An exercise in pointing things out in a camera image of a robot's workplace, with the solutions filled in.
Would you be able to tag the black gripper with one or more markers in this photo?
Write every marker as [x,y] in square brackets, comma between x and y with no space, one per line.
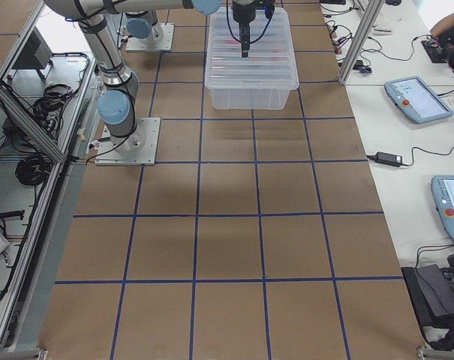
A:
[242,14]

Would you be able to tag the clear plastic box lid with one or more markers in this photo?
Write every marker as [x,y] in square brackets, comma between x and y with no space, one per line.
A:
[270,63]

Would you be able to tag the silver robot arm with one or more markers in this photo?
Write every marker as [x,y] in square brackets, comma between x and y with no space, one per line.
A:
[116,106]
[144,26]

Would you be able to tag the clear plastic storage box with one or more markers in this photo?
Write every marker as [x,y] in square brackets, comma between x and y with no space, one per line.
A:
[249,99]

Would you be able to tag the blue teach pendant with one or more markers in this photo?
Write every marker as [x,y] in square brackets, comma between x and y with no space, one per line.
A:
[416,100]
[442,188]

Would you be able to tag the black power adapter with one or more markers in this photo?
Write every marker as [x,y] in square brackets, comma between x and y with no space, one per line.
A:
[388,159]

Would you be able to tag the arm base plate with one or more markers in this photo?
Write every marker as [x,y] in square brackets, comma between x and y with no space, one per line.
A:
[135,45]
[140,148]

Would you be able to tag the aluminium frame post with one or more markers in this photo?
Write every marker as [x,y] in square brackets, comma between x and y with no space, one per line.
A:
[361,34]

